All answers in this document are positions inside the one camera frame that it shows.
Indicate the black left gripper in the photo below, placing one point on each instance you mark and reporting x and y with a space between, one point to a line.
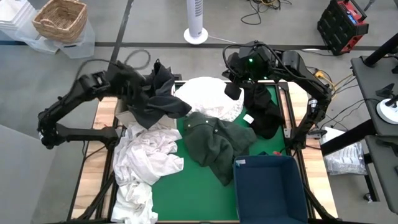
124 82

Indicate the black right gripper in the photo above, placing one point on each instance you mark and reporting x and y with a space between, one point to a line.
248 67

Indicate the black garment with white tag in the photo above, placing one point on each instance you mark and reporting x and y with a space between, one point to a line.
264 118

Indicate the dark grey garment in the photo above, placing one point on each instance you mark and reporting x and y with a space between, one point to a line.
161 105

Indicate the dark green jacket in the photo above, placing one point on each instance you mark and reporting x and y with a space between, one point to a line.
214 143

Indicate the large white shirt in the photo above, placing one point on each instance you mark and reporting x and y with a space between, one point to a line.
146 152

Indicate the small white shirt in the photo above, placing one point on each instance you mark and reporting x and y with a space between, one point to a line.
133 202

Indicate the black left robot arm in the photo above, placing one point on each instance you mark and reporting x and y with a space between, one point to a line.
62 105

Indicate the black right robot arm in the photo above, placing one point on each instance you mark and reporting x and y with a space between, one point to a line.
311 84

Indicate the white fluffy garment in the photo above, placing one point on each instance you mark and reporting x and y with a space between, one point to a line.
208 96

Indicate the beige fabric storage box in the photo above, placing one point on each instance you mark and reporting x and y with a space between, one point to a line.
122 117

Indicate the clear plastic storage bin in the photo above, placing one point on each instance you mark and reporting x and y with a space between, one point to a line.
77 46

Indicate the white tower fan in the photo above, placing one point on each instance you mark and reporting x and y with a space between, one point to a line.
195 18

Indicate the wicker basket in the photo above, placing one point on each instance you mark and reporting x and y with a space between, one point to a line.
60 20

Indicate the navy fabric storage bin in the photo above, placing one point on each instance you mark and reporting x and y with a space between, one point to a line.
267 189

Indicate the green table mat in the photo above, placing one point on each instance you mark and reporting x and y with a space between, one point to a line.
192 199

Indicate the red black power station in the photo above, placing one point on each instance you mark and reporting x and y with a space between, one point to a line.
339 28

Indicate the black desk leg bar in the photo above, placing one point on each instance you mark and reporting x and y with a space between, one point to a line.
348 138

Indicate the white plastic bin stack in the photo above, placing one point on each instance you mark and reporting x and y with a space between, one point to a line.
12 15

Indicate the plastic bag with white contents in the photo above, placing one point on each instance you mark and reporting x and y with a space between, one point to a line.
345 158

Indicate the black desk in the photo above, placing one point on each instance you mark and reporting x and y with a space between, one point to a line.
385 168
370 81

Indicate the black monitor pole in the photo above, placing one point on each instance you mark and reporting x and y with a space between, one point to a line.
381 51

